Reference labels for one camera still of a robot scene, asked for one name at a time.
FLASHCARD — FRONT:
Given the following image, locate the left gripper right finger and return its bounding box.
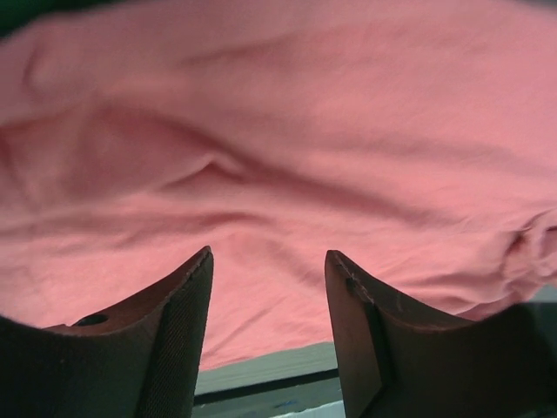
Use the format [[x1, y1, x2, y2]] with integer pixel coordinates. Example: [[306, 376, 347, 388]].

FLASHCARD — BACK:
[[325, 251, 556, 418]]

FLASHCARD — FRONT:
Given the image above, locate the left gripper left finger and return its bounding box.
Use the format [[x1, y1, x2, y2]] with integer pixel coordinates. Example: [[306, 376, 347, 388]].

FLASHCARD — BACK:
[[1, 247, 214, 418]]

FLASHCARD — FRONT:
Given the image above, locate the pink t shirt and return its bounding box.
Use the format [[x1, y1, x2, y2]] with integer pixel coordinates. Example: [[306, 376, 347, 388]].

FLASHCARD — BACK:
[[1, 1, 556, 369]]

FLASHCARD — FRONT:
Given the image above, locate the green t shirt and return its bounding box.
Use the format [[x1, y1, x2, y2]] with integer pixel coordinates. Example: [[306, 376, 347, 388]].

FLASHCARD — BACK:
[[0, 0, 96, 38]]

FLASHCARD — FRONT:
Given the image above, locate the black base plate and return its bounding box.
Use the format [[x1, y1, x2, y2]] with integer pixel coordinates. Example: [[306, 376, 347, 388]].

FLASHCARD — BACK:
[[191, 369, 342, 418]]

